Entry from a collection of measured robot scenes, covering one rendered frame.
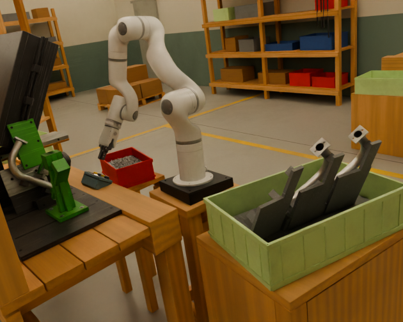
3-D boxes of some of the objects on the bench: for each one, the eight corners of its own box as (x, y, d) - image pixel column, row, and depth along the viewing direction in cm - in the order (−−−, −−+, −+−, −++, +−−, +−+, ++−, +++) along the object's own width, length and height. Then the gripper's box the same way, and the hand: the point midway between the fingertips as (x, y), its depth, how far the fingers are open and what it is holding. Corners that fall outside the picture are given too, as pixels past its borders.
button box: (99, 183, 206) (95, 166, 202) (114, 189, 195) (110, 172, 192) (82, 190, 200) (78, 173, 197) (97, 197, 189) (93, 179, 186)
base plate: (25, 166, 244) (24, 163, 243) (122, 213, 166) (121, 209, 165) (-50, 191, 218) (-51, 188, 218) (22, 262, 140) (20, 257, 139)
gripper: (98, 121, 205) (87, 154, 204) (114, 124, 195) (102, 160, 193) (110, 126, 210) (100, 158, 209) (126, 129, 200) (114, 163, 199)
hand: (102, 155), depth 201 cm, fingers closed
